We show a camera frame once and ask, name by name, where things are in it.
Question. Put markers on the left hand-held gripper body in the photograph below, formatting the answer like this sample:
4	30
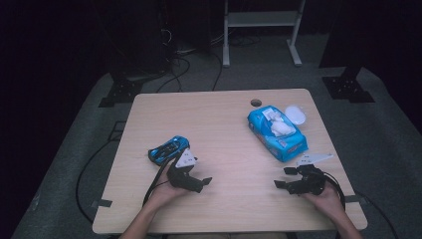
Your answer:
180	179

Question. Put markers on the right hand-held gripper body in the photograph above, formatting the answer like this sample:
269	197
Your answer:
308	182

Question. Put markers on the blue wet wipes pack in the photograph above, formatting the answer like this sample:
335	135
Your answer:
282	146

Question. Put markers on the blue and black toy car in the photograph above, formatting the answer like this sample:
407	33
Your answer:
166	148

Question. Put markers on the white wet wipe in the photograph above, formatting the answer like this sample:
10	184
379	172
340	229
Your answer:
282	127

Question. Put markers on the person's left hand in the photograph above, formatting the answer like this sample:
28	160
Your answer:
162	194

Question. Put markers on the person's right hand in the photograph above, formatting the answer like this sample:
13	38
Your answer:
328	200

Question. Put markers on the grey tape strip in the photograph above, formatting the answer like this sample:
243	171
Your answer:
355	199
102	203

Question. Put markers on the white plastic lid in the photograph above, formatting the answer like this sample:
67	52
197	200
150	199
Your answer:
296	114

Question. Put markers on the black stand base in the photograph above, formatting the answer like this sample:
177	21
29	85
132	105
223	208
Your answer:
121	93
348	88

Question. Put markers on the white metal stand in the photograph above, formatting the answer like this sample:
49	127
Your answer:
262	18

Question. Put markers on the black metal frame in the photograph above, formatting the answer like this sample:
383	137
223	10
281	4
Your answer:
116	131

